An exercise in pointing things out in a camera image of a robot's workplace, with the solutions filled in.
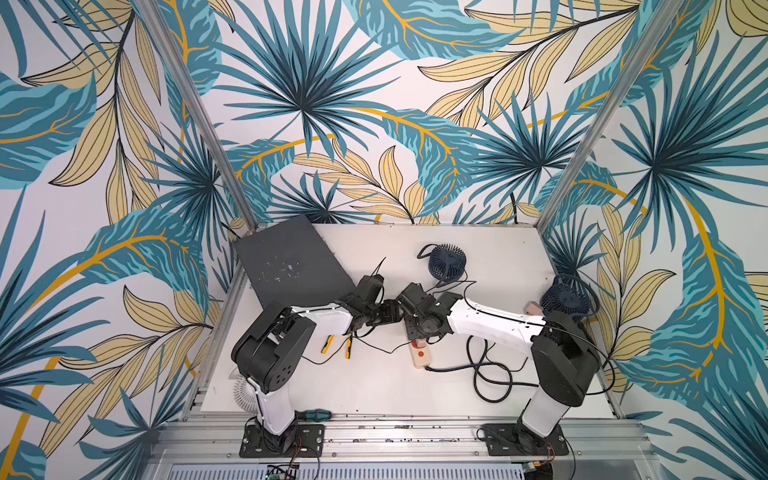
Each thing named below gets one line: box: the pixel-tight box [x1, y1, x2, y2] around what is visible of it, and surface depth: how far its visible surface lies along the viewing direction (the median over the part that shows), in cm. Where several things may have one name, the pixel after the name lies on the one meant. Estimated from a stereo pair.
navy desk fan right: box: [540, 274, 601, 324], surface depth 95 cm
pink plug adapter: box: [524, 300, 544, 316], surface depth 98 cm
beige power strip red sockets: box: [410, 340, 431, 369], surface depth 87 cm
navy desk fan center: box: [428, 244, 467, 282], surface depth 106 cm
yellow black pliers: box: [321, 334, 353, 360], surface depth 90 cm
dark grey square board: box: [233, 214, 356, 308], surface depth 105 cm
